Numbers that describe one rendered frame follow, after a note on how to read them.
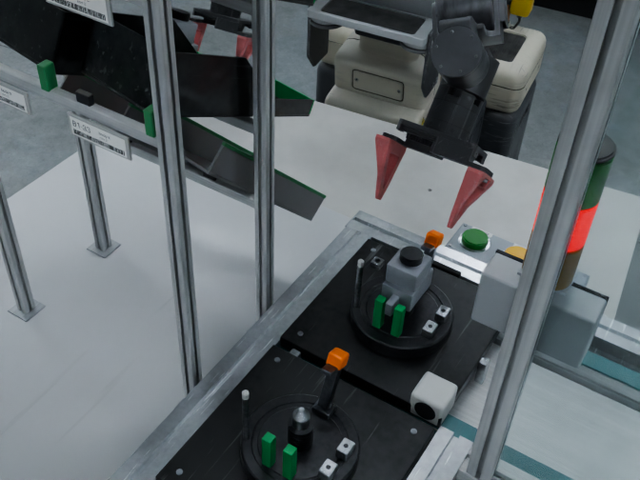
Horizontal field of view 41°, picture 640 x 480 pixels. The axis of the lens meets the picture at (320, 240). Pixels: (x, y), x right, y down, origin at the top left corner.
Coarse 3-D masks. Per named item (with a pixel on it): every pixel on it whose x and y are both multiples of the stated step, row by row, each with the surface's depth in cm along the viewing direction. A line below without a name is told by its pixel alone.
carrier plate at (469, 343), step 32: (352, 256) 126; (384, 256) 126; (352, 288) 121; (448, 288) 121; (320, 320) 116; (320, 352) 112; (352, 352) 112; (448, 352) 112; (480, 352) 113; (384, 384) 108; (416, 384) 108
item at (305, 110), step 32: (96, 32) 95; (128, 32) 92; (96, 64) 96; (128, 64) 93; (192, 64) 92; (224, 64) 96; (128, 96) 93; (192, 96) 95; (224, 96) 99; (288, 96) 115
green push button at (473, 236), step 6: (468, 234) 130; (474, 234) 130; (480, 234) 130; (486, 234) 130; (462, 240) 130; (468, 240) 129; (474, 240) 129; (480, 240) 129; (486, 240) 129; (468, 246) 129; (474, 246) 128; (480, 246) 128; (486, 246) 130
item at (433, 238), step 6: (432, 234) 114; (438, 234) 114; (426, 240) 115; (432, 240) 114; (438, 240) 114; (426, 246) 114; (432, 246) 114; (438, 246) 115; (426, 252) 116; (432, 252) 115; (432, 258) 116
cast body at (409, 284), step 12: (396, 252) 110; (408, 252) 108; (420, 252) 108; (396, 264) 108; (408, 264) 108; (420, 264) 108; (396, 276) 108; (408, 276) 107; (420, 276) 108; (384, 288) 110; (396, 288) 109; (408, 288) 108; (420, 288) 110; (396, 300) 109; (408, 300) 109
